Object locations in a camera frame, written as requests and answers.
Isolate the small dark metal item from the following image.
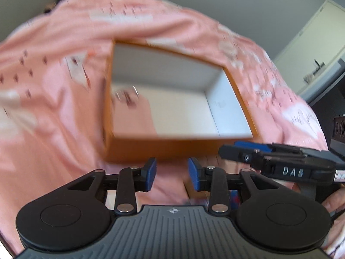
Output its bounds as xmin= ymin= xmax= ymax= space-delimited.
xmin=115 ymin=86 xmax=140 ymax=106

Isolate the black speaker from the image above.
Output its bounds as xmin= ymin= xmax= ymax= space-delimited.
xmin=327 ymin=115 xmax=345 ymax=154

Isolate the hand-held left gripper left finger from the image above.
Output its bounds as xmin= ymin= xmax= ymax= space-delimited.
xmin=67 ymin=158 xmax=157 ymax=215

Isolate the pink printed blanket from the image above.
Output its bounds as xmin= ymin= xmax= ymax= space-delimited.
xmin=0 ymin=0 xmax=345 ymax=259

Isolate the orange cardboard box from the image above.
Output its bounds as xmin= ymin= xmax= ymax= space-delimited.
xmin=104 ymin=40 xmax=261 ymax=164

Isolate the white cabinet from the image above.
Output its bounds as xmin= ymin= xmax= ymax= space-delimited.
xmin=272 ymin=0 xmax=345 ymax=99

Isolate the blue red small packet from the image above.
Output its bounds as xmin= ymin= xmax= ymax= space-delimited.
xmin=229 ymin=190 xmax=241 ymax=208

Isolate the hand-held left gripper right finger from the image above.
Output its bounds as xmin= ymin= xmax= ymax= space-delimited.
xmin=187 ymin=157 xmax=278 ymax=214

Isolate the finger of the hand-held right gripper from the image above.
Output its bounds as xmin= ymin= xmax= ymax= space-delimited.
xmin=234 ymin=140 xmax=273 ymax=153
xmin=218 ymin=145 xmax=263 ymax=168

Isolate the person's right hand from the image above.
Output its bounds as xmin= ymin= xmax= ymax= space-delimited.
xmin=322 ymin=186 xmax=345 ymax=222

